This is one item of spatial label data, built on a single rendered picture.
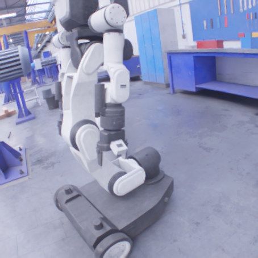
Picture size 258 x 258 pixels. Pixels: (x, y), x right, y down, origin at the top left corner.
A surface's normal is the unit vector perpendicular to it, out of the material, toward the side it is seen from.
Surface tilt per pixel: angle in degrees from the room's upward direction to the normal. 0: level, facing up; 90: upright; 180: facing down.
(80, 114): 90
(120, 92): 90
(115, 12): 90
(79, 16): 113
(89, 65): 90
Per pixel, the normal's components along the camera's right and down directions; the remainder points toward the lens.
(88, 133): 0.62, 0.22
